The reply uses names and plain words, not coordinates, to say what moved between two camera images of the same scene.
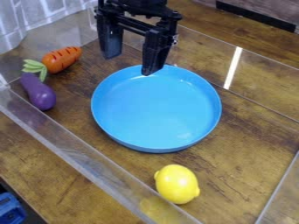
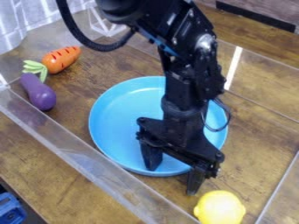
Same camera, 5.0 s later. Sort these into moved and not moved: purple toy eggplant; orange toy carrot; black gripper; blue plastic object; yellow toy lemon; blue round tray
Moved: black gripper; yellow toy lemon; blue round tray
Not moved: blue plastic object; orange toy carrot; purple toy eggplant
